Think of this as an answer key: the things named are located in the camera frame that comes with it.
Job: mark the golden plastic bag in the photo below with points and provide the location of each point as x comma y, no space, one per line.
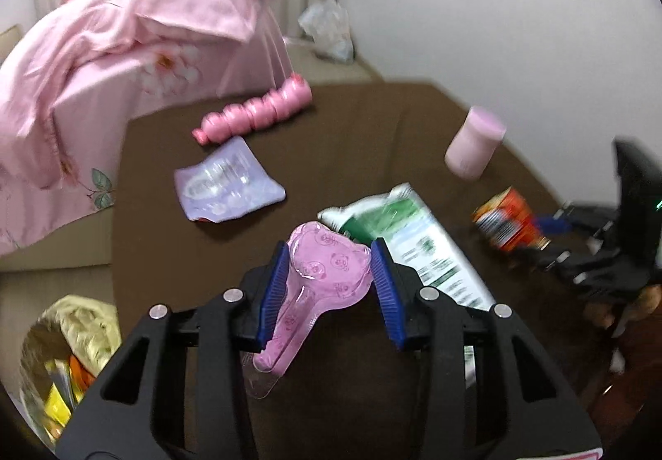
88,330

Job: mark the person's right hand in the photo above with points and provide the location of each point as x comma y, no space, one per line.
646,298

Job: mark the person's right forearm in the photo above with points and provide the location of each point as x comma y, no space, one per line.
638,382

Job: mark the pink paper cup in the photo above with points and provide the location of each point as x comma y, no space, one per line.
473,144

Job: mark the pink plastic blister pack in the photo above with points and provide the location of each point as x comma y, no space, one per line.
320,263

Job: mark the red orange snack bag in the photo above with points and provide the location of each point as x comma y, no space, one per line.
504,222

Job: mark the purple clear pouch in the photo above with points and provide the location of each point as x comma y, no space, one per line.
227,181

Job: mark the clear plastic bag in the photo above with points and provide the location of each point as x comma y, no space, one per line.
326,25

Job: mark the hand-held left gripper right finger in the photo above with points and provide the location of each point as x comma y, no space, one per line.
388,294

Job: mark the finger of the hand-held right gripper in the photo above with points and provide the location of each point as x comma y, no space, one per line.
551,224
543,261

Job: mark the pink floral blanket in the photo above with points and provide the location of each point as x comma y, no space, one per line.
103,77

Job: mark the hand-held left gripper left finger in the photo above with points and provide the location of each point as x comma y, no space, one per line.
274,294

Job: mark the pink bottle multipack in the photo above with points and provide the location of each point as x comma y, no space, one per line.
258,111

